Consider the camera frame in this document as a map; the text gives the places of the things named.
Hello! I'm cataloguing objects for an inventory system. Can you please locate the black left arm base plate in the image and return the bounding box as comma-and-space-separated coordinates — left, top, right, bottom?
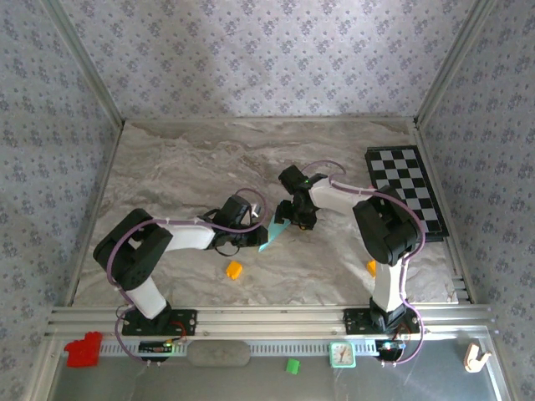
121, 307, 198, 338

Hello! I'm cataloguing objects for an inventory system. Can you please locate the aluminium mounting rail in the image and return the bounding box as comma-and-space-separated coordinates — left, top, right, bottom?
44, 304, 497, 338

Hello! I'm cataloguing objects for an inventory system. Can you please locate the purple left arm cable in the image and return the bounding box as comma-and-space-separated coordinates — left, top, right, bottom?
106, 187, 268, 368

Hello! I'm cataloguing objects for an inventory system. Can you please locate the grey oval pad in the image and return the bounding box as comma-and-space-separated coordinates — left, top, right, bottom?
186, 339, 252, 368

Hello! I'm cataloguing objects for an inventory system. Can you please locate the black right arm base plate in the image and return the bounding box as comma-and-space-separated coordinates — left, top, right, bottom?
343, 307, 421, 335

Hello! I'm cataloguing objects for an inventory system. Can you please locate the wooden hook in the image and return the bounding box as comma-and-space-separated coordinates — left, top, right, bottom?
465, 342, 493, 373

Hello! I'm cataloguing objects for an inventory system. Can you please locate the slotted grey cable duct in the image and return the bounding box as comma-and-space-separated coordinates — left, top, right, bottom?
99, 338, 380, 357

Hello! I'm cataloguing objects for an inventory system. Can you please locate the aluminium frame post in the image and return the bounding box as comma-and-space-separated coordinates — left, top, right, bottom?
39, 0, 126, 129
413, 0, 501, 129

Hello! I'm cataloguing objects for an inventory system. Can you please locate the black grey chessboard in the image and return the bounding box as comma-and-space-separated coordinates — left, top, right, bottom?
364, 145, 451, 244

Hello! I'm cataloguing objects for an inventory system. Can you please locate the grey metal shelf plate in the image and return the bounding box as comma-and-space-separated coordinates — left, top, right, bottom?
45, 333, 513, 401

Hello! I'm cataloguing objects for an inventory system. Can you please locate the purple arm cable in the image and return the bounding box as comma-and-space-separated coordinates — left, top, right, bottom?
300, 160, 428, 368
106, 187, 268, 368

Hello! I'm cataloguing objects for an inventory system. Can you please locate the red toy brick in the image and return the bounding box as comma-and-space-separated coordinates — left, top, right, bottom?
64, 331, 104, 368

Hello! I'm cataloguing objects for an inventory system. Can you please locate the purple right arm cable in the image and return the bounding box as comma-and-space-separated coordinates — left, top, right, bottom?
300, 160, 428, 368

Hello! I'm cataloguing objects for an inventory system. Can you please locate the small teal clock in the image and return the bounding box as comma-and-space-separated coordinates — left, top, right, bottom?
329, 341, 357, 369

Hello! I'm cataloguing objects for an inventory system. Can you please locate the teal paper sheet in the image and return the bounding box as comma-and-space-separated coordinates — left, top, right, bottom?
257, 204, 293, 254

